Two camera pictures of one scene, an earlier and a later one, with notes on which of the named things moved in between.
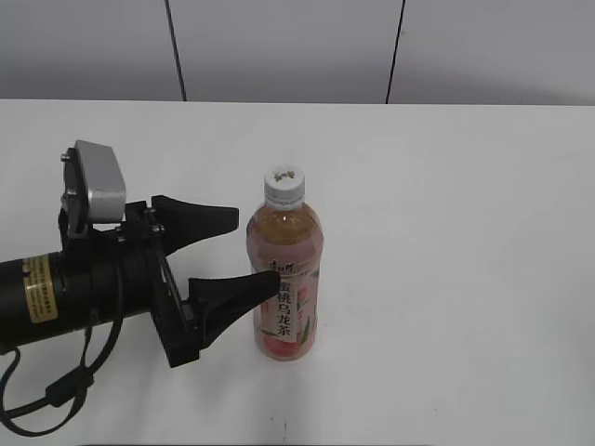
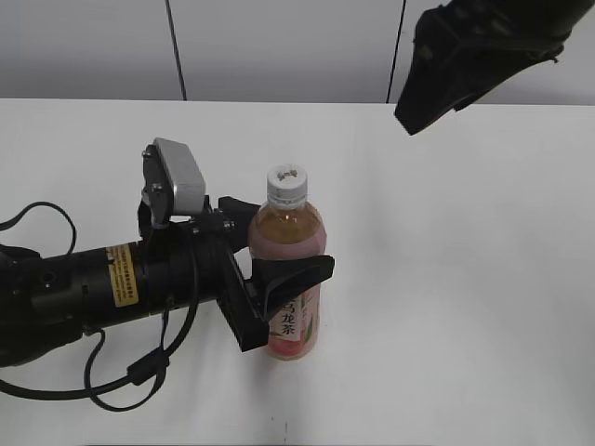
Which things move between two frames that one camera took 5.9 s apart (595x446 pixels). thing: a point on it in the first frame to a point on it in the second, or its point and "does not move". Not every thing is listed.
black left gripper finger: x=220 y=300 to x=278 y=280
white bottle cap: x=284 y=188 does not move
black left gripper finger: x=186 y=223 to x=237 y=216
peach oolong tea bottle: x=286 y=235 does not move
